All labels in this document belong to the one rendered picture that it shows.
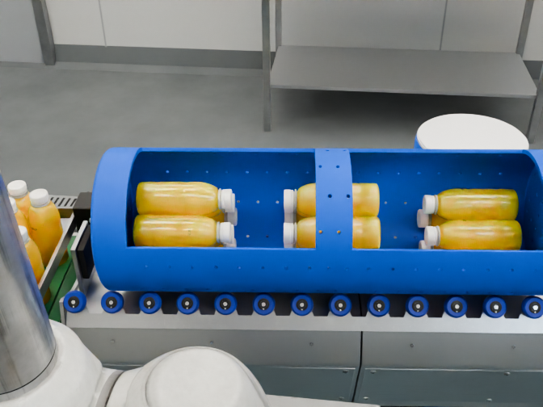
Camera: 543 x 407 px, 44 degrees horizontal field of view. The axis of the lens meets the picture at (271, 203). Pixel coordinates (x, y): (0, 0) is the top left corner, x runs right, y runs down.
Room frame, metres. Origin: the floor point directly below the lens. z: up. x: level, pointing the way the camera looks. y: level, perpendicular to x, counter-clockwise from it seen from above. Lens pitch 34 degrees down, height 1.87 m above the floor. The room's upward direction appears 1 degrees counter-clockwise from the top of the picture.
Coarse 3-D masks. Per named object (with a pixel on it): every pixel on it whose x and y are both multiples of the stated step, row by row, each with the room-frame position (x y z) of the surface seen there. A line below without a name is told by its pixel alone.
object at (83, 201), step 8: (80, 192) 1.34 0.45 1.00; (88, 192) 1.34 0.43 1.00; (80, 200) 1.30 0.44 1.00; (88, 200) 1.30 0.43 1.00; (80, 208) 1.27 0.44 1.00; (88, 208) 1.27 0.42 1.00; (80, 216) 1.27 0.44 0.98; (88, 216) 1.27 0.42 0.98; (80, 224) 1.27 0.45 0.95; (88, 224) 1.27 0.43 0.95
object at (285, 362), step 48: (96, 288) 1.08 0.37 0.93; (96, 336) 0.98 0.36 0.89; (144, 336) 0.97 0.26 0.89; (192, 336) 0.97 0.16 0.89; (240, 336) 0.97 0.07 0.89; (288, 336) 0.96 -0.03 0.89; (336, 336) 0.96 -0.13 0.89; (384, 336) 0.96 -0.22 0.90; (432, 336) 0.96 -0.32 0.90; (480, 336) 0.95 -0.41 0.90; (528, 336) 0.95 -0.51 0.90; (288, 384) 0.98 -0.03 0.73; (336, 384) 0.98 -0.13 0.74; (384, 384) 0.97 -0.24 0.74; (432, 384) 0.97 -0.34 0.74; (480, 384) 0.96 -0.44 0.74; (528, 384) 0.96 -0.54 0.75
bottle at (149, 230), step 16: (144, 224) 1.03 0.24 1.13; (160, 224) 1.02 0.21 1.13; (176, 224) 1.02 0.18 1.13; (192, 224) 1.02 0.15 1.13; (208, 224) 1.03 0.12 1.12; (144, 240) 1.01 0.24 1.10; (160, 240) 1.01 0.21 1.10; (176, 240) 1.01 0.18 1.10; (192, 240) 1.01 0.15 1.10; (208, 240) 1.01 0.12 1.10
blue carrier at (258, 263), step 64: (128, 192) 1.21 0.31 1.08; (256, 192) 1.22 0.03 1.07; (320, 192) 1.00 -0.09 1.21; (384, 192) 1.21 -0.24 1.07; (128, 256) 0.95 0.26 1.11; (192, 256) 0.95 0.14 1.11; (256, 256) 0.95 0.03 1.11; (320, 256) 0.94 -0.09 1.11; (384, 256) 0.94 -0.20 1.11; (448, 256) 0.94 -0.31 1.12; (512, 256) 0.93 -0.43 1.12
